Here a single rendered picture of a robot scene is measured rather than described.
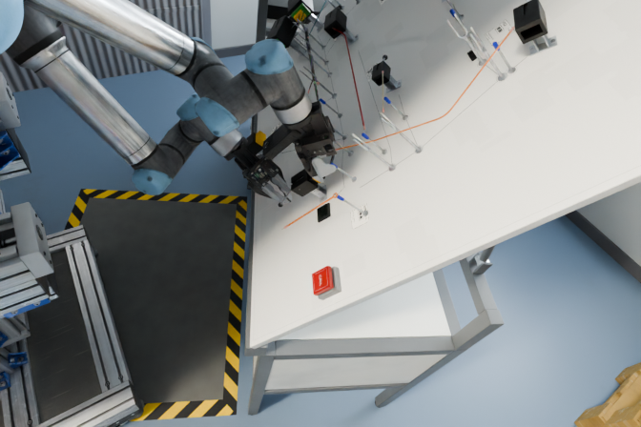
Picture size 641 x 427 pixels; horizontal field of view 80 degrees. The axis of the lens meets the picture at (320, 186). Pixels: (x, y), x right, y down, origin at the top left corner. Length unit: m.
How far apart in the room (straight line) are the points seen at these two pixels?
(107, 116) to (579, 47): 0.90
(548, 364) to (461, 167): 1.82
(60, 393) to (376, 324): 1.16
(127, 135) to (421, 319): 0.94
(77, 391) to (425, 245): 1.40
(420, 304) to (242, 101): 0.85
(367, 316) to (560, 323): 1.64
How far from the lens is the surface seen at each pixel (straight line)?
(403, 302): 1.25
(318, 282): 0.85
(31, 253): 0.94
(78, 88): 0.89
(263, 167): 0.95
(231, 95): 0.69
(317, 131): 0.80
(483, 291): 1.14
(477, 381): 2.22
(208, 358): 1.94
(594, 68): 0.81
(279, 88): 0.70
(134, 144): 0.91
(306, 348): 1.12
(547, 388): 2.43
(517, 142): 0.76
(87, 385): 1.77
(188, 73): 0.77
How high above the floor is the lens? 1.86
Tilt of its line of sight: 48 degrees down
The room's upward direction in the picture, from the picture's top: 16 degrees clockwise
